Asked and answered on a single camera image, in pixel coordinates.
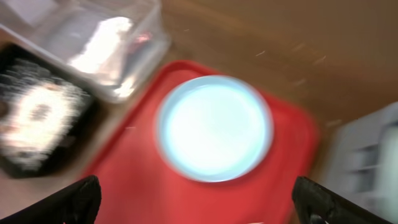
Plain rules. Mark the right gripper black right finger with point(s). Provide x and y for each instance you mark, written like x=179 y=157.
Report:
x=316 y=204

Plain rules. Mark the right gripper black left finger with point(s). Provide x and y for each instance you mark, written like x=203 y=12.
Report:
x=78 y=203

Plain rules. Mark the light blue plate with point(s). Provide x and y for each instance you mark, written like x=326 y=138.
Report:
x=214 y=128

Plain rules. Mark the white napkin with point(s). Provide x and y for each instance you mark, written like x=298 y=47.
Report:
x=100 y=58

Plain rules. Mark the grey dishwasher rack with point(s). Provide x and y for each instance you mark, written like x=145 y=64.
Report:
x=363 y=163

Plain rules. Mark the black waste tray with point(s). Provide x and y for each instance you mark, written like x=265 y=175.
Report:
x=72 y=142

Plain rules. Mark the red plastic tray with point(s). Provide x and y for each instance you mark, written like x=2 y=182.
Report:
x=138 y=187

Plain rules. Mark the food scraps and rice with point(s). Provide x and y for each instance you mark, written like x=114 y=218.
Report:
x=41 y=109

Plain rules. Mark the clear plastic bin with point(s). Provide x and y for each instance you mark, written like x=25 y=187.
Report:
x=56 y=30

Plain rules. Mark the red wrapper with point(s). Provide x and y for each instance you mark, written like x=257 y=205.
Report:
x=143 y=38

